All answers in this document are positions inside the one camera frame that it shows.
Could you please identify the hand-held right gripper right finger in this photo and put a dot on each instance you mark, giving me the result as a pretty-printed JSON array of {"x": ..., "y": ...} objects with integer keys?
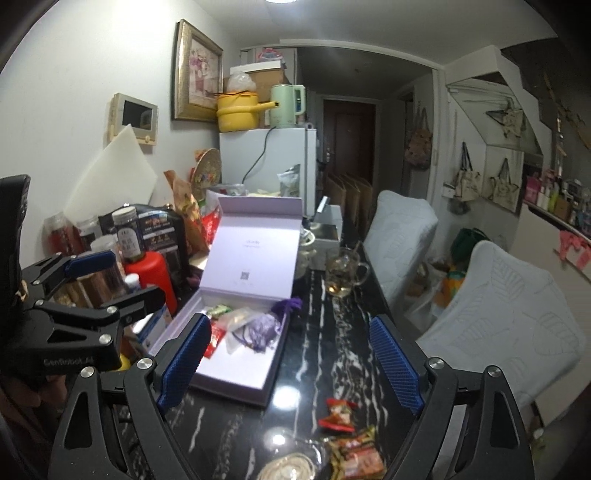
[{"x": 397, "y": 364}]

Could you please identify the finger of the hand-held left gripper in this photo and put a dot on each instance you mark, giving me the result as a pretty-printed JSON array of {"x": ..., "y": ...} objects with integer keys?
[
  {"x": 134, "y": 304},
  {"x": 92, "y": 264}
]

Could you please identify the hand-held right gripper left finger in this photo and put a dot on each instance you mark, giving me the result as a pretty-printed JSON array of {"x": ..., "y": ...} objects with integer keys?
[{"x": 182, "y": 364}]

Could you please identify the long red snack packet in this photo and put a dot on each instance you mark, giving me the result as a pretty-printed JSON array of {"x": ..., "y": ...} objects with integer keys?
[{"x": 216, "y": 339}]

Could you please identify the green triangular packet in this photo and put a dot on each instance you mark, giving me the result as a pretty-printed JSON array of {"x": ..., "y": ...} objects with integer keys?
[{"x": 218, "y": 310}]

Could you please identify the clear plastic packet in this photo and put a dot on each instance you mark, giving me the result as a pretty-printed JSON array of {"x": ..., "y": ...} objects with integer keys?
[{"x": 238, "y": 321}]

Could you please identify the small red snack packet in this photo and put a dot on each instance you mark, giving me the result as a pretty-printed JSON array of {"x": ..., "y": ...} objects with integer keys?
[{"x": 339, "y": 410}]

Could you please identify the purple tasselled sachet pouch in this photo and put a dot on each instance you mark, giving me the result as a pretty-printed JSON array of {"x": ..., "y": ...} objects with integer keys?
[{"x": 263, "y": 330}]

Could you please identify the gold peanut snack packet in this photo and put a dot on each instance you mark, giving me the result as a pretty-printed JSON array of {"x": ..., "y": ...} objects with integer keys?
[{"x": 358, "y": 457}]

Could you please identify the lavender gift box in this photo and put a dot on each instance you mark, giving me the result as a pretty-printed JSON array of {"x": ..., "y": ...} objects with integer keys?
[{"x": 258, "y": 249}]

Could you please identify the person's left hand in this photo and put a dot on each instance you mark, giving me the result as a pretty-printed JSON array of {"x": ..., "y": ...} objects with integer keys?
[{"x": 55, "y": 383}]

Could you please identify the small white-capped blue bottle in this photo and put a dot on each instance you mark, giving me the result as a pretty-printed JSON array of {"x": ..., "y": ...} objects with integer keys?
[{"x": 134, "y": 281}]

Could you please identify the red plastic bottle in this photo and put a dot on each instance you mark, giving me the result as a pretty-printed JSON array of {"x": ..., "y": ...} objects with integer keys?
[{"x": 152, "y": 277}]

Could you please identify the cluster of glass food jars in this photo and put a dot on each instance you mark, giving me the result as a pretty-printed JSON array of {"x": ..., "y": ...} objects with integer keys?
[{"x": 127, "y": 235}]

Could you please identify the black printed box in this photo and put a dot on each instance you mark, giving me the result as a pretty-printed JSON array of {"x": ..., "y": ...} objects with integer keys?
[{"x": 159, "y": 230}]

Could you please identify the white foam board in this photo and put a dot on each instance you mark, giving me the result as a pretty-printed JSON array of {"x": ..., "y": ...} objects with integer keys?
[{"x": 115, "y": 175}]

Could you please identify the orange bag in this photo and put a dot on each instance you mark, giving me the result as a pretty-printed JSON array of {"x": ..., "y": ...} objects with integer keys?
[{"x": 455, "y": 286}]

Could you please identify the glass mug with tea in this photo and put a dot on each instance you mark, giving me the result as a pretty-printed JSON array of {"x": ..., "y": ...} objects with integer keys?
[{"x": 341, "y": 272}]

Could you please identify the red snack packaging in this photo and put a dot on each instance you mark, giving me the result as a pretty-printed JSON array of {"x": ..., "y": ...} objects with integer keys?
[{"x": 212, "y": 228}]

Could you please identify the brown snack bag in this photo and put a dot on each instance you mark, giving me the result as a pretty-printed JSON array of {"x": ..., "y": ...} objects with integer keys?
[{"x": 184, "y": 203}]

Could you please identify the light blue covered chair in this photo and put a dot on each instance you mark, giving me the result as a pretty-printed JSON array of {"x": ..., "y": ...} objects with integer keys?
[
  {"x": 401, "y": 235},
  {"x": 508, "y": 323}
]

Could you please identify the green bag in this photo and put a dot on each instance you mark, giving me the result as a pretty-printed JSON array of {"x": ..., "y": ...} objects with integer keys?
[{"x": 466, "y": 242}]

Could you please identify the small white box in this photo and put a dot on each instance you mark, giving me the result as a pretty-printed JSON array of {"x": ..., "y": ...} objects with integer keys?
[{"x": 328, "y": 235}]

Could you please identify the round decorated woven fan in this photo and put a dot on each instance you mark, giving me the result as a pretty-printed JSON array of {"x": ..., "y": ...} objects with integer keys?
[{"x": 207, "y": 173}]

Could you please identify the white bowl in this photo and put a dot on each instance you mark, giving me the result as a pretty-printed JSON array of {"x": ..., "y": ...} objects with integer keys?
[{"x": 307, "y": 244}]

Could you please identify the stack of brown paper bags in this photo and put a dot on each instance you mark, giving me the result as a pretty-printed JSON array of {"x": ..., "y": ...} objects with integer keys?
[{"x": 348, "y": 198}]

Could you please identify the cream tote bag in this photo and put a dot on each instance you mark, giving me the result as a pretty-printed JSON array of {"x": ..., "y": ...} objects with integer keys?
[
  {"x": 503, "y": 189},
  {"x": 466, "y": 182}
]

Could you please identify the white cabinet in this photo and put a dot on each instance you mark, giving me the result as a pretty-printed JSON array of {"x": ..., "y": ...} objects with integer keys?
[{"x": 540, "y": 230}]

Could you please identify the grey green pouch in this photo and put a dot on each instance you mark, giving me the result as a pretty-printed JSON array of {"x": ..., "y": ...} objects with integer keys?
[{"x": 290, "y": 184}]

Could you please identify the yellow pot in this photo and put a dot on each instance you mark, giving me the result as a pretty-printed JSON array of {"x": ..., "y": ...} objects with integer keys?
[{"x": 235, "y": 113}]

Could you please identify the pink cloth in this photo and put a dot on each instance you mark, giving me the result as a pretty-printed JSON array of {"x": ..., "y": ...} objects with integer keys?
[{"x": 572, "y": 244}]

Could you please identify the white mini fridge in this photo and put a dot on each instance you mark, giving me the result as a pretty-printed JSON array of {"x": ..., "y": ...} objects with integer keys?
[{"x": 286, "y": 152}]

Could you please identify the gold framed picture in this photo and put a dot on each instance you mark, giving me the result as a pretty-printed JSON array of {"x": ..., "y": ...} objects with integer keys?
[{"x": 198, "y": 69}]

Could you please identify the brown patterned tote bag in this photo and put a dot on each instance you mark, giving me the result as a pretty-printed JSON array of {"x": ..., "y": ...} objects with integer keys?
[{"x": 418, "y": 143}]

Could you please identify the row of bottles and jars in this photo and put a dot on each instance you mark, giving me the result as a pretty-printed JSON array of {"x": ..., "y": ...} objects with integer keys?
[{"x": 554, "y": 198}]

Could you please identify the clear plastic bag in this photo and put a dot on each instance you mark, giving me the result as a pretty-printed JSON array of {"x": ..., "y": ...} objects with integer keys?
[{"x": 242, "y": 83}]

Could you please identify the dark wooden door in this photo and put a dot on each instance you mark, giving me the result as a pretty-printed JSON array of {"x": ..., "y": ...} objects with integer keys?
[{"x": 348, "y": 134}]

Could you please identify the green electric kettle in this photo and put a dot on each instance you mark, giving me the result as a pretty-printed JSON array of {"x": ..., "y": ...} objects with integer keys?
[{"x": 286, "y": 108}]

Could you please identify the brown cardboard box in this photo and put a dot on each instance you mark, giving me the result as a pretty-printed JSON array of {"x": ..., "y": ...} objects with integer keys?
[{"x": 270, "y": 81}]

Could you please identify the star-shaped cream bag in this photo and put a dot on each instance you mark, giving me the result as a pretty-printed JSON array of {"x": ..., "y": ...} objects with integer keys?
[{"x": 510, "y": 120}]

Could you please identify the flat white pink box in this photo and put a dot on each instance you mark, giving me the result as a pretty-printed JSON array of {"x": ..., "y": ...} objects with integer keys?
[{"x": 272, "y": 54}]

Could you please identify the cream wall intercom panel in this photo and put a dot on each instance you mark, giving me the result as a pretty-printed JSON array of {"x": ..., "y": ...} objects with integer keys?
[{"x": 134, "y": 115}]

